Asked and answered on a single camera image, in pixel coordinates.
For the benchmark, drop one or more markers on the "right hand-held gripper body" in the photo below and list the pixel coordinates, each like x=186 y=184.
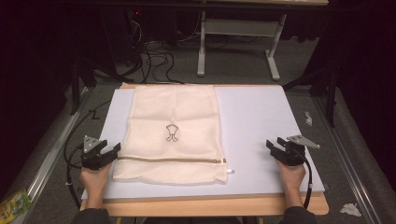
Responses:
x=294 y=155

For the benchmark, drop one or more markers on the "person's left hand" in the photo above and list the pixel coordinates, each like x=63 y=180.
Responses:
x=93 y=182

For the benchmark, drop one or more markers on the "metal floor rail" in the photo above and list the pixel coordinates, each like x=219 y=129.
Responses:
x=345 y=155
x=54 y=152

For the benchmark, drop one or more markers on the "black metal stand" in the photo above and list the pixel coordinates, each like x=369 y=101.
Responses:
x=76 y=84
x=327 y=90

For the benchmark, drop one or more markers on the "cream mesh laundry bag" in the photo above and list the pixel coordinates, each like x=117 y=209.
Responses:
x=174 y=124

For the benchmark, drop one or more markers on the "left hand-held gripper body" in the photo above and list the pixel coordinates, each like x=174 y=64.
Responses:
x=91 y=160

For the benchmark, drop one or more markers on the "green printed packet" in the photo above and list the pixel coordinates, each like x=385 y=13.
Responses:
x=14 y=207

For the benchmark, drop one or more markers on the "small crumpled white paper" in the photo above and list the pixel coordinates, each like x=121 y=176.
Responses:
x=308 y=118

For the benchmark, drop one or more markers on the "large crumpled white paper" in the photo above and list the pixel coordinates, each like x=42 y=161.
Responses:
x=350 y=210

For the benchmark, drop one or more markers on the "white foam board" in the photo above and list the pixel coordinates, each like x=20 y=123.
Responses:
x=258 y=124

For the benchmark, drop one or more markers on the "desk with grey metal frame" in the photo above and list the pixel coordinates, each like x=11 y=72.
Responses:
x=239 y=27

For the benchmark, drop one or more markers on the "person's right hand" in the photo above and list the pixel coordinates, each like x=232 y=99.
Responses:
x=291 y=177

